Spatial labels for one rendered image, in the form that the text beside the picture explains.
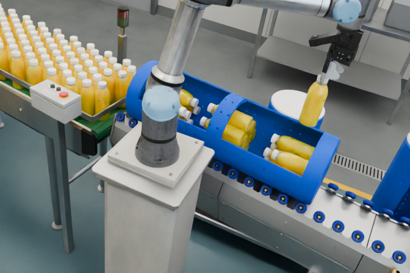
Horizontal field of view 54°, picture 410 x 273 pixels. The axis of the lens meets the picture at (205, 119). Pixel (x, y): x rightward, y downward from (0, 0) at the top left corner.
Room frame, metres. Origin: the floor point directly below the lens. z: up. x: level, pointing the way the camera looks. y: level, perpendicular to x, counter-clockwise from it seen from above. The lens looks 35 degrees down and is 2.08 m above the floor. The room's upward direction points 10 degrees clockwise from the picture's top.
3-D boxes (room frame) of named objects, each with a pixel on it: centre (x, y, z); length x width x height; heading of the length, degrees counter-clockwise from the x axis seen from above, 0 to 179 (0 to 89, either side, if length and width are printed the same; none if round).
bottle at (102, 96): (1.54, 0.49, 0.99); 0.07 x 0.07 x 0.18
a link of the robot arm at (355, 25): (1.27, -0.41, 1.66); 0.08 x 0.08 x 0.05
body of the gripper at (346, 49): (1.27, -0.41, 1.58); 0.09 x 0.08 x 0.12; 65
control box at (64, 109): (1.40, 0.65, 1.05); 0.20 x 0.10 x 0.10; 65
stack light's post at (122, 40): (2.07, 0.54, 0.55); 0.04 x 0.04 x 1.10; 65
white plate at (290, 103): (1.76, -0.46, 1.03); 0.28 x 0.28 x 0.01
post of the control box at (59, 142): (1.40, 0.65, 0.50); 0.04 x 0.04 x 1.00; 65
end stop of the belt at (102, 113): (1.61, 0.42, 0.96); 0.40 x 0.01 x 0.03; 155
